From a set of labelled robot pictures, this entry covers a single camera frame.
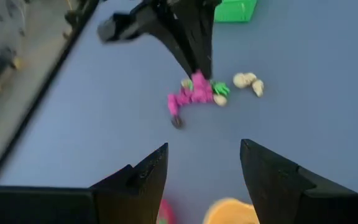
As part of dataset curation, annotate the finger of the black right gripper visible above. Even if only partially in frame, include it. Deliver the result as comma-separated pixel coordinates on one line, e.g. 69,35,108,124
193,12,214,80
149,17,200,77

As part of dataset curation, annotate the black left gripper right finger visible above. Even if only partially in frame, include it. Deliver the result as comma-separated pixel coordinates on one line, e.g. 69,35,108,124
240,138,358,224

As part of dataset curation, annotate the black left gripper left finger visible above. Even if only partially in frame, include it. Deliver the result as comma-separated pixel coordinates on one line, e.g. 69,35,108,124
0,142,170,224

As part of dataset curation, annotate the pink bone decoration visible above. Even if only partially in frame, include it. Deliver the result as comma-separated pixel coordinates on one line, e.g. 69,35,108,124
176,88,196,106
191,70,214,104
167,94,181,116

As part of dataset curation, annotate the green bone decoration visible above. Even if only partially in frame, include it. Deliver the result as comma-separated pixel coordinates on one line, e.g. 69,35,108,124
211,81,231,96

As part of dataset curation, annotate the black skull decoration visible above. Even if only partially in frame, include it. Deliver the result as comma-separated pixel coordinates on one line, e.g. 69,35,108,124
171,115,185,129

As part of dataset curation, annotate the green slotted plastic basket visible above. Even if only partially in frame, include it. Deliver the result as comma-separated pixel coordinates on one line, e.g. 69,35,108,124
213,0,258,23

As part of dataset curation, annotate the pink round plastic bowl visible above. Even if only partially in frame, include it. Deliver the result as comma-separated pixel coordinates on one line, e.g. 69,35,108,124
156,198,177,224

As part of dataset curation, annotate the black table frame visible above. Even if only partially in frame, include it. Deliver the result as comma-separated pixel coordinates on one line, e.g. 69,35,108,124
0,0,102,187

